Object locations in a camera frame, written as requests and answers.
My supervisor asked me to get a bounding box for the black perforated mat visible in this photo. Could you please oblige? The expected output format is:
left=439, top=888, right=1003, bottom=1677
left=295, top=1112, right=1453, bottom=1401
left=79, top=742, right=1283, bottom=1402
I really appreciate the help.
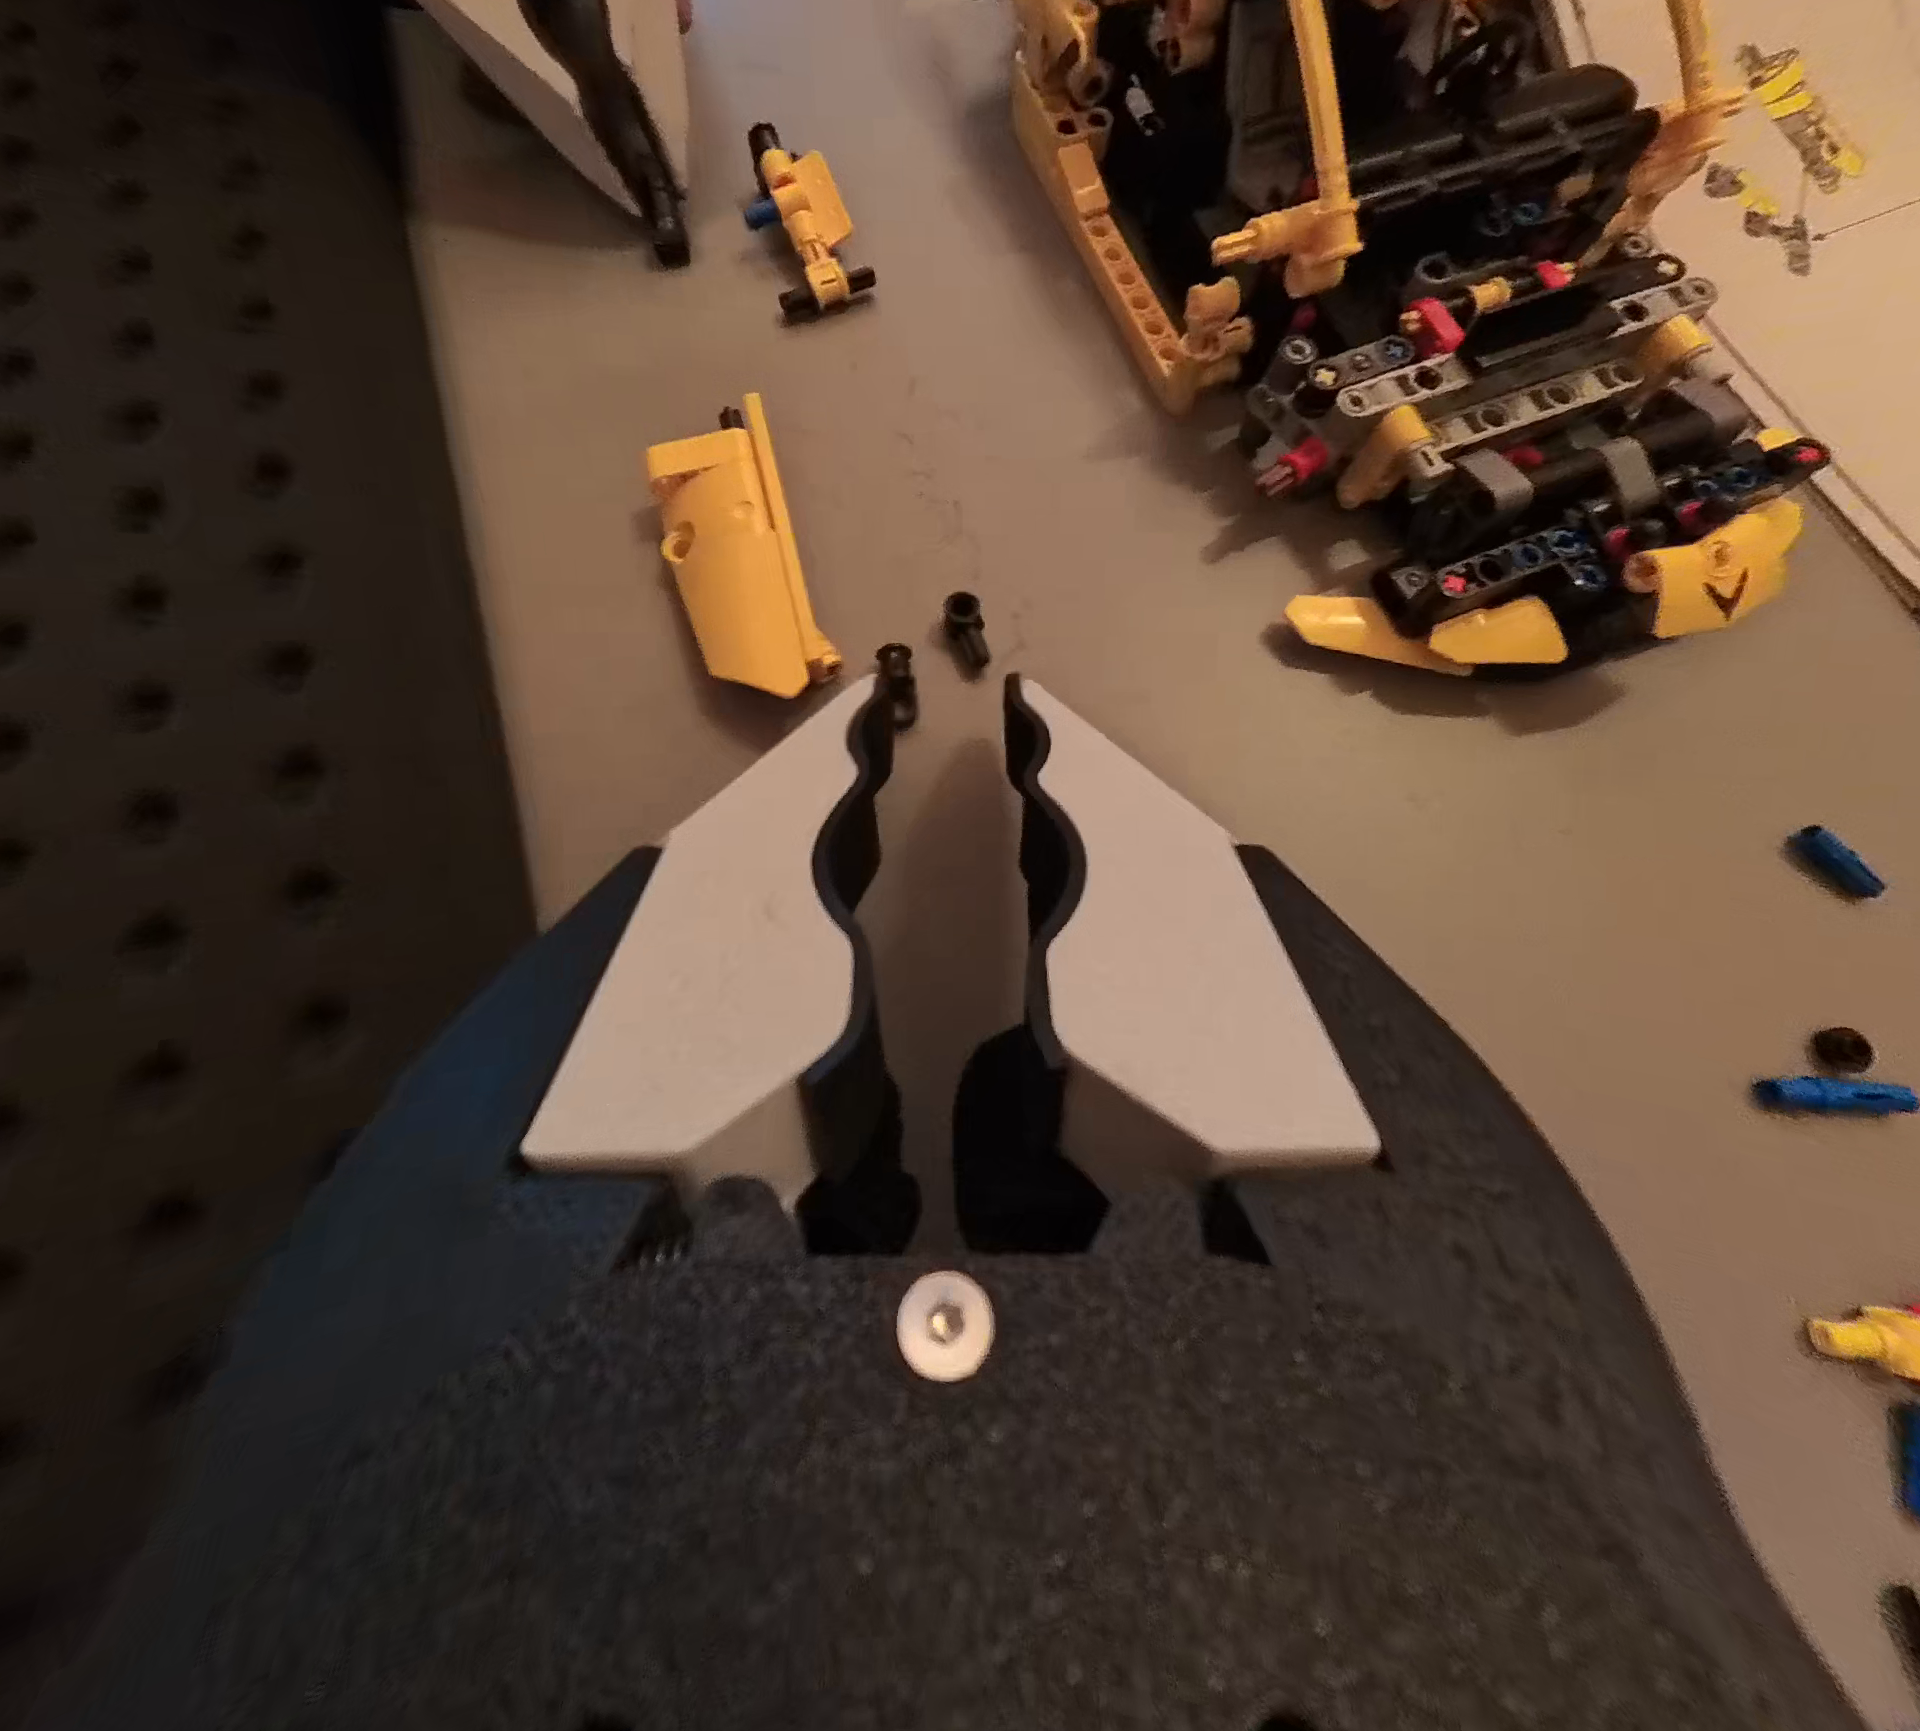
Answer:
left=0, top=0, right=545, bottom=1731

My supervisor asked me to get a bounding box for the small yellow black brick assembly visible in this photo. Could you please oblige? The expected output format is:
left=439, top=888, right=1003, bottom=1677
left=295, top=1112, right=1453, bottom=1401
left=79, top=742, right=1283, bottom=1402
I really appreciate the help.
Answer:
left=744, top=121, right=883, bottom=318

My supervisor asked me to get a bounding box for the grey desk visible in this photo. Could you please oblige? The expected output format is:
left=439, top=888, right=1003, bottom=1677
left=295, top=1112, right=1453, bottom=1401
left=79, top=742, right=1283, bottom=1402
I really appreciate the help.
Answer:
left=391, top=0, right=1920, bottom=1731

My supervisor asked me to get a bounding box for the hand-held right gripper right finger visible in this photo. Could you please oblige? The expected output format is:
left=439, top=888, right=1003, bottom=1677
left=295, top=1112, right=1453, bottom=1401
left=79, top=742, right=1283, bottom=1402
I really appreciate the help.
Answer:
left=951, top=675, right=1385, bottom=1230

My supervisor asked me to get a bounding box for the yellow curved panel piece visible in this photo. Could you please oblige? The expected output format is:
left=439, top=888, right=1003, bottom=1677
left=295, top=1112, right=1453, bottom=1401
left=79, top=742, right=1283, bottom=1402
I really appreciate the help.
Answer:
left=643, top=390, right=854, bottom=705

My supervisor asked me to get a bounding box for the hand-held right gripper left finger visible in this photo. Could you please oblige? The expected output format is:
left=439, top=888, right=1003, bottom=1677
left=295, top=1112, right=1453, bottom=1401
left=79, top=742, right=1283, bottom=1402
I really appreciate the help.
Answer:
left=524, top=675, right=922, bottom=1230

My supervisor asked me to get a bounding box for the yellow brick car model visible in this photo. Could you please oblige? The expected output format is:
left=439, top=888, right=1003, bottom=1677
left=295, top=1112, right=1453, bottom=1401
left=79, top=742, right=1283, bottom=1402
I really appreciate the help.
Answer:
left=925, top=0, right=1842, bottom=686

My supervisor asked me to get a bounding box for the yellow pin piece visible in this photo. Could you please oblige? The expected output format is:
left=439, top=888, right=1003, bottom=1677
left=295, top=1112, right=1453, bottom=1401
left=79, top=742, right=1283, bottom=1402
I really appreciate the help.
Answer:
left=1805, top=1303, right=1920, bottom=1382

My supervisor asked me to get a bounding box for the open instruction booklet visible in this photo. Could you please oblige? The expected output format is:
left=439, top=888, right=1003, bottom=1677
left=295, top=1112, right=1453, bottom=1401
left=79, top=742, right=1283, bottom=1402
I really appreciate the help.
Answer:
left=1562, top=0, right=1920, bottom=612

